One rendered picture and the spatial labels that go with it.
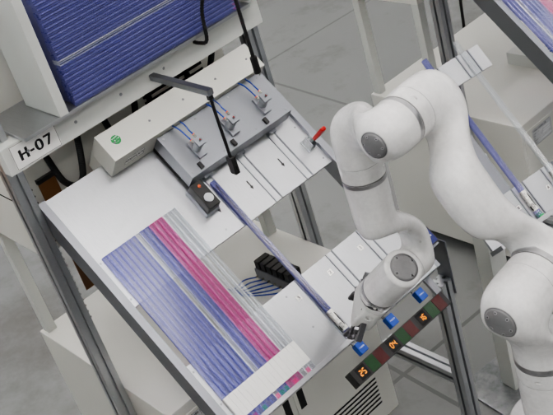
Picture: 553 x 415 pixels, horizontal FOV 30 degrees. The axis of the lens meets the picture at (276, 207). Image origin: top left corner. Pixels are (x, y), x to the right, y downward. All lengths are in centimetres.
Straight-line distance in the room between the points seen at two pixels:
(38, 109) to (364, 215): 82
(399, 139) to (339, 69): 366
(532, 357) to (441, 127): 47
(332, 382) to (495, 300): 117
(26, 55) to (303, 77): 328
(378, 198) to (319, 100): 318
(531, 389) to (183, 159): 99
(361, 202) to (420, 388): 142
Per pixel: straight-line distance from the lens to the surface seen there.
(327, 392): 296
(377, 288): 217
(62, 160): 260
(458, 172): 185
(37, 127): 234
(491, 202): 187
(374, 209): 203
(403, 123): 179
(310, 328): 245
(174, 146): 251
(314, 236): 303
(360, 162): 198
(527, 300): 187
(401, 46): 552
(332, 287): 251
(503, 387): 330
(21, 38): 229
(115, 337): 293
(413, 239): 218
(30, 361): 412
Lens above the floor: 228
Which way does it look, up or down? 31 degrees down
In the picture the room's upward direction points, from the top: 18 degrees counter-clockwise
